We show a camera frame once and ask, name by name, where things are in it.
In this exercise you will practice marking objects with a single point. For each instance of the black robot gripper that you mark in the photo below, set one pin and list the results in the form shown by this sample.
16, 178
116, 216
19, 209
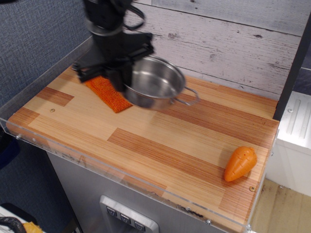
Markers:
113, 54

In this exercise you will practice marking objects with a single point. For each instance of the stainless steel pot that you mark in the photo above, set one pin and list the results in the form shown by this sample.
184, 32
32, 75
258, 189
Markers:
156, 84

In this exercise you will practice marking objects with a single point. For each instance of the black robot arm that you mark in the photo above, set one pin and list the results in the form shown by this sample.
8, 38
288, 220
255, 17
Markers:
109, 14

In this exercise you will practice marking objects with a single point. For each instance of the orange folded cloth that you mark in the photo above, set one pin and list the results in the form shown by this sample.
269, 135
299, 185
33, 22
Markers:
106, 92

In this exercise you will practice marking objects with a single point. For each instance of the clear acrylic table guard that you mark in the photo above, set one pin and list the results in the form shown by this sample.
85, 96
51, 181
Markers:
180, 153

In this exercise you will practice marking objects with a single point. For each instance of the silver toy fridge cabinet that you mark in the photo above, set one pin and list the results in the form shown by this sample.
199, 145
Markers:
84, 188

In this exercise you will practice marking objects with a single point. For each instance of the silver dispenser button panel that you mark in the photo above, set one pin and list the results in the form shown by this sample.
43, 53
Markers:
127, 215

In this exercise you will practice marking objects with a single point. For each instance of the orange plastic toy carrot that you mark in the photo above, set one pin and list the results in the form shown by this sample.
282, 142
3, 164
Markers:
242, 161

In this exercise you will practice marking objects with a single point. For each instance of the yellow object bottom left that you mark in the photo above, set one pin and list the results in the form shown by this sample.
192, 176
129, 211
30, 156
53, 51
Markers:
30, 227

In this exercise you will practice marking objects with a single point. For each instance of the brass screw in table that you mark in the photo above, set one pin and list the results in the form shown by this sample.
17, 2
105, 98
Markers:
252, 189

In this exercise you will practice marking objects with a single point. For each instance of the white side cabinet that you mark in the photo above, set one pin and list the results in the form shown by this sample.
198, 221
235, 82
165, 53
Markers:
290, 162

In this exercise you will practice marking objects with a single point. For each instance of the dark grey right post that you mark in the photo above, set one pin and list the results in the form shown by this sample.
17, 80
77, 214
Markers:
294, 71

